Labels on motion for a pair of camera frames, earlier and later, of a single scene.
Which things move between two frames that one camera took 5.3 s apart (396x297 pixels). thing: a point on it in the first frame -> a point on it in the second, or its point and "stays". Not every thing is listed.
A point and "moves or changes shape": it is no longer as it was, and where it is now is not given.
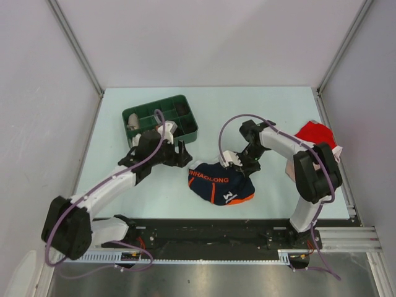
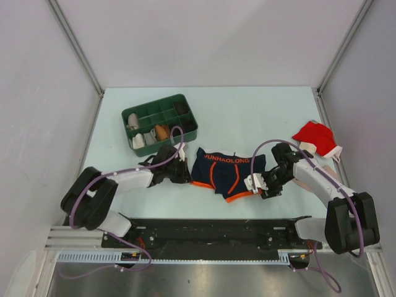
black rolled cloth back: (181, 108) stays
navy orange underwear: (215, 184) moves or changes shape
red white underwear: (318, 133) stays
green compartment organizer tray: (141, 118) stays
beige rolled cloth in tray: (133, 121) stays
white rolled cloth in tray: (136, 139) stays
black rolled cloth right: (189, 124) stays
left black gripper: (176, 159) -> (185, 176)
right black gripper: (246, 167) -> (271, 192)
